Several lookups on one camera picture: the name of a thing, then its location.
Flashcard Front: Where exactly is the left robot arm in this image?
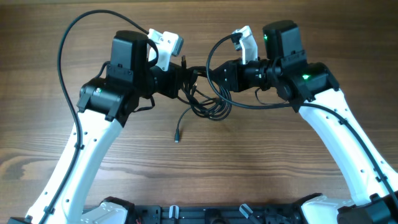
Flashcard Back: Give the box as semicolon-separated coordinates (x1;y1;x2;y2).
9;30;186;223

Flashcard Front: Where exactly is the left camera black cable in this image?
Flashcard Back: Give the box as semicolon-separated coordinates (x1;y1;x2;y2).
37;9;150;224

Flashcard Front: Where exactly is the camera black cable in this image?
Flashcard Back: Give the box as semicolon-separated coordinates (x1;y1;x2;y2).
37;9;150;224
205;32;398;209

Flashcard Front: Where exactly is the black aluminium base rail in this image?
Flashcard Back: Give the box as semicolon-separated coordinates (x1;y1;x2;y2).
83;203;352;224

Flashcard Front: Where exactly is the thick black USB cable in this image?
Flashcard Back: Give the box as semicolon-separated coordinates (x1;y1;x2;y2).
180;54;233;121

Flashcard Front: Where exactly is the right camera black cable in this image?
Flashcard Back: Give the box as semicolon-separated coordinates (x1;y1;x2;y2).
205;32;398;209

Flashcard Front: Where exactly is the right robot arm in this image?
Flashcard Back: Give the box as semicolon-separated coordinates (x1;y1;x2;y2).
207;20;397;223

